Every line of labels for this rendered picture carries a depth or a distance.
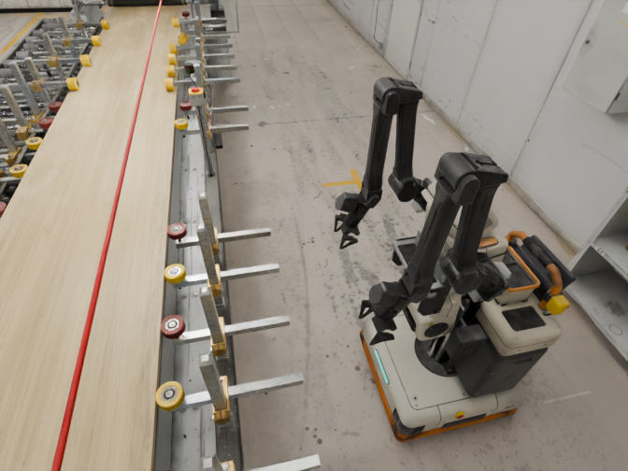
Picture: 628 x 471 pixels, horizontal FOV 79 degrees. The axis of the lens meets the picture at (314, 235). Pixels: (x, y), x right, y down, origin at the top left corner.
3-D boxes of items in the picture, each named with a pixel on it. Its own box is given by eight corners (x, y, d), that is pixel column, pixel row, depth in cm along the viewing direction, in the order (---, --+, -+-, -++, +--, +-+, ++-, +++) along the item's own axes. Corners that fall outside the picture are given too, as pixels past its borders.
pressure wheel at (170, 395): (172, 426, 119) (163, 411, 111) (159, 407, 123) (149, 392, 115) (194, 408, 123) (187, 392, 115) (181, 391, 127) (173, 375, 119)
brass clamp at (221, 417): (230, 381, 129) (228, 375, 126) (233, 422, 120) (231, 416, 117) (211, 385, 128) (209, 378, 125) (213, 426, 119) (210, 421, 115)
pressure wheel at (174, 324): (171, 354, 136) (164, 337, 128) (164, 337, 141) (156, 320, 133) (192, 343, 140) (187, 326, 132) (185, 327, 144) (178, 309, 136)
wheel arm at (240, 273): (278, 268, 166) (278, 262, 163) (279, 274, 163) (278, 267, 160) (174, 283, 158) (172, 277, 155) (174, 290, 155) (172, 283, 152)
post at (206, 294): (228, 359, 153) (209, 284, 120) (229, 366, 151) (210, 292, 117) (220, 361, 152) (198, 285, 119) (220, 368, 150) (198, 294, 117)
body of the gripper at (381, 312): (378, 331, 114) (393, 318, 110) (366, 303, 120) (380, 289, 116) (393, 332, 117) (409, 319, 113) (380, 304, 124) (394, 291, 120)
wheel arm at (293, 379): (301, 377, 131) (301, 370, 128) (303, 386, 129) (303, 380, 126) (170, 403, 123) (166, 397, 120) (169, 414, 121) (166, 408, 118)
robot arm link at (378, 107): (404, 92, 108) (390, 77, 116) (384, 93, 107) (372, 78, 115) (382, 207, 139) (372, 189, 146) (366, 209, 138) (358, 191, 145)
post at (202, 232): (223, 303, 168) (206, 222, 134) (224, 309, 165) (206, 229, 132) (215, 304, 167) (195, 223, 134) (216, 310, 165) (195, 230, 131)
